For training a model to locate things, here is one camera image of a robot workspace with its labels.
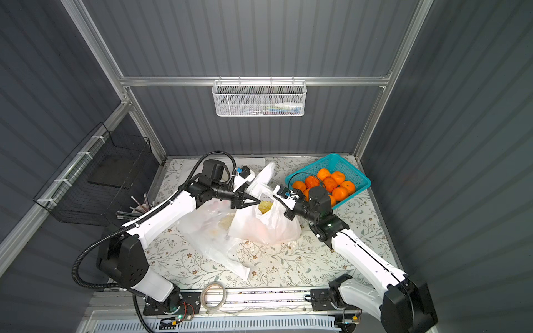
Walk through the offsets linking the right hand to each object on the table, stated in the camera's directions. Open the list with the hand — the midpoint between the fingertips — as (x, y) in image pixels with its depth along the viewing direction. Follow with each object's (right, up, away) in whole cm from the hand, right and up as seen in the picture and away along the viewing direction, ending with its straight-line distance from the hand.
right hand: (280, 193), depth 75 cm
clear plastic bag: (-32, -15, +19) cm, 40 cm away
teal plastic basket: (+31, +13, +35) cm, 49 cm away
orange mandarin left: (+11, +2, +24) cm, 26 cm away
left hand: (-7, -3, -1) cm, 8 cm away
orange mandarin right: (+35, +1, +27) cm, 44 cm away
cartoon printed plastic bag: (-6, -10, -1) cm, 12 cm away
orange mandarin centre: (+25, +3, +25) cm, 36 cm away
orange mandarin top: (+23, +8, +29) cm, 38 cm away
